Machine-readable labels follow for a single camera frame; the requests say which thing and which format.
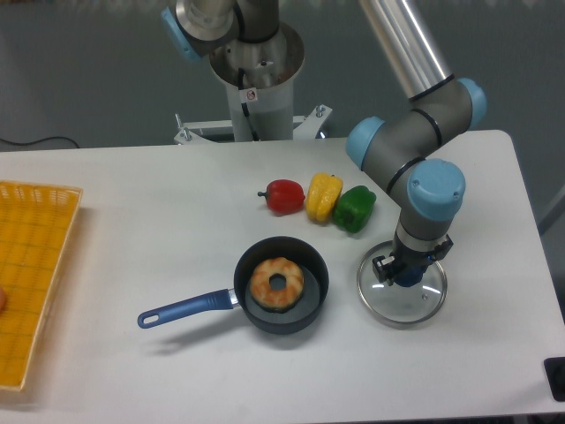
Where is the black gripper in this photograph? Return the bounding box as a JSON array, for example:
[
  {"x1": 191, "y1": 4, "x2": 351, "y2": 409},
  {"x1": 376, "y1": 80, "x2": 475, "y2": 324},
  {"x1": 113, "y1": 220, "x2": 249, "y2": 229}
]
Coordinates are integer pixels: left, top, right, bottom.
[{"x1": 372, "y1": 234, "x2": 454, "y2": 286}]

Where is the glass pot lid blue knob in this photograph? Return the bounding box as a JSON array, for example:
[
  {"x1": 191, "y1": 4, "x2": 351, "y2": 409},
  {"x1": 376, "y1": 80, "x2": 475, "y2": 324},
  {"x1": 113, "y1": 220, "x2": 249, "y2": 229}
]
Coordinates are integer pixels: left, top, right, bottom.
[{"x1": 357, "y1": 240, "x2": 448, "y2": 329}]

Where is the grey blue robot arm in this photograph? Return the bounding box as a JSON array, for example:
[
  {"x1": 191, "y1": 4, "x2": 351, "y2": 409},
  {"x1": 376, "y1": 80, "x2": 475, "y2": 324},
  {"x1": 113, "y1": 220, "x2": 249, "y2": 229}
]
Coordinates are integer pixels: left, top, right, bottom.
[{"x1": 162, "y1": 1, "x2": 486, "y2": 287}]

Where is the green toy bell pepper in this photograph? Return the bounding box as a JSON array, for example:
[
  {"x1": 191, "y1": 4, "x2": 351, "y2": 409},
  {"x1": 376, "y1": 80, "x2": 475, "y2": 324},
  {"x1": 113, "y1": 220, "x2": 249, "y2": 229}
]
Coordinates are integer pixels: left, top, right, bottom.
[{"x1": 332, "y1": 185, "x2": 377, "y2": 234}]

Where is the yellow toy bell pepper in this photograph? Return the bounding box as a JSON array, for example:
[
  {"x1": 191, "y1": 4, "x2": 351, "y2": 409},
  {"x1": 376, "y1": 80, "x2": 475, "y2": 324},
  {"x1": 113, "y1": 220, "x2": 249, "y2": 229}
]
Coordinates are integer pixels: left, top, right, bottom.
[{"x1": 305, "y1": 172, "x2": 343, "y2": 223}]

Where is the red toy bell pepper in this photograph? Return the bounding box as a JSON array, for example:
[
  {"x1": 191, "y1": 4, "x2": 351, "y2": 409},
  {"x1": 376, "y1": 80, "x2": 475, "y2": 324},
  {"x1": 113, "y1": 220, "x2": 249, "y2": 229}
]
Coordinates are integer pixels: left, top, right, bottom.
[{"x1": 257, "y1": 179, "x2": 305, "y2": 216}]

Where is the glazed toy donut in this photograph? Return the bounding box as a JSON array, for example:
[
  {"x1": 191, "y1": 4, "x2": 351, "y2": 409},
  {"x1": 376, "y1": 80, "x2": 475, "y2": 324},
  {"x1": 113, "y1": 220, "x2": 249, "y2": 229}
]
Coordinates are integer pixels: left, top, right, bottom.
[{"x1": 249, "y1": 257, "x2": 305, "y2": 311}]

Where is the black device at table edge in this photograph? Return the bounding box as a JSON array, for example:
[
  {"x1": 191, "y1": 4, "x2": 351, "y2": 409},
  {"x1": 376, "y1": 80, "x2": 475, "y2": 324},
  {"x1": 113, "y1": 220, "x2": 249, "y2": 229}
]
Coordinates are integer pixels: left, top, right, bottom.
[{"x1": 544, "y1": 357, "x2": 565, "y2": 402}]

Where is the yellow woven basket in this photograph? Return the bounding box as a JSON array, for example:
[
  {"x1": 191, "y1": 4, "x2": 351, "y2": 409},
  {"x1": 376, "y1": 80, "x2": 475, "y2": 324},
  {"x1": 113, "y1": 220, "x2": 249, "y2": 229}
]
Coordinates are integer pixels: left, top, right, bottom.
[{"x1": 1, "y1": 180, "x2": 83, "y2": 391}]

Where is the dark saucepan blue handle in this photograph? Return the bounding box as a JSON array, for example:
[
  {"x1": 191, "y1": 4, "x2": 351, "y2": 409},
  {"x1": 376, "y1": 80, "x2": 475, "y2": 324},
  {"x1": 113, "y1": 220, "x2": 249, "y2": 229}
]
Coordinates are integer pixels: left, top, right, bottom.
[{"x1": 138, "y1": 236, "x2": 329, "y2": 335}]

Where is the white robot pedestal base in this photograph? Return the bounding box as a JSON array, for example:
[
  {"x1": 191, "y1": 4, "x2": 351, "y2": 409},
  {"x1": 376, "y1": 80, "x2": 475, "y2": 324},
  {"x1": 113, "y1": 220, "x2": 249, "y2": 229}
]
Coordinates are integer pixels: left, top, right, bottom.
[{"x1": 174, "y1": 23, "x2": 332, "y2": 145}]

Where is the black cable on floor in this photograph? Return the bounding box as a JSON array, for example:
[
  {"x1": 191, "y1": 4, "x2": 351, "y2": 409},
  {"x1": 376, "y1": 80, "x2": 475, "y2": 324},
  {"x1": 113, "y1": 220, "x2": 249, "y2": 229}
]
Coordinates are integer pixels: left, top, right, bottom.
[{"x1": 0, "y1": 135, "x2": 80, "y2": 149}]

